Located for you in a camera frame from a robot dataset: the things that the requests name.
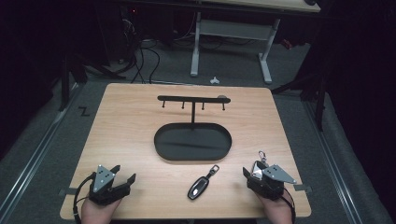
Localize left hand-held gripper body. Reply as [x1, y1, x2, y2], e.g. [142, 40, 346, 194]
[88, 164, 132, 206]

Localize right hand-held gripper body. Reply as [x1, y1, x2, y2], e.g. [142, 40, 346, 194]
[247, 163, 298, 201]

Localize silver car key fob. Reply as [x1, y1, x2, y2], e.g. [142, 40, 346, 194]
[251, 150, 270, 182]

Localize black car key fob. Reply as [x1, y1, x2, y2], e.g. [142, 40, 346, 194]
[187, 164, 220, 201]

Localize black key holder with tray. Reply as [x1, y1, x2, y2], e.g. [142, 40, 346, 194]
[153, 94, 233, 162]

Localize person's right hand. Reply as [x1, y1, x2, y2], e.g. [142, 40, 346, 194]
[255, 189, 295, 224]

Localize person's left hand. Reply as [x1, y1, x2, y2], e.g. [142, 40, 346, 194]
[80, 197, 122, 224]

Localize black metal stand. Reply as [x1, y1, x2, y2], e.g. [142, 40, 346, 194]
[270, 60, 329, 132]
[58, 50, 126, 113]

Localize dark equipment with red light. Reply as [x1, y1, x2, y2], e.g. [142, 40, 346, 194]
[119, 5, 142, 64]

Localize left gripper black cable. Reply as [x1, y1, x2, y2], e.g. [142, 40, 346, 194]
[72, 172, 97, 224]

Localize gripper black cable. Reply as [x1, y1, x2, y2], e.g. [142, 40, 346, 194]
[72, 172, 97, 224]
[283, 187, 297, 224]

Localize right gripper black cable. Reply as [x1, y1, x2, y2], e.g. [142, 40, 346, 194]
[283, 187, 297, 224]

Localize metal floor rail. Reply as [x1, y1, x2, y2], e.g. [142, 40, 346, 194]
[0, 83, 84, 219]
[303, 101, 364, 224]

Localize black floor cables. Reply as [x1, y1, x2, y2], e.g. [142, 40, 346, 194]
[130, 37, 162, 85]

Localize grey metal frame desk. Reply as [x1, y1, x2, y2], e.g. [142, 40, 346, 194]
[189, 0, 322, 85]

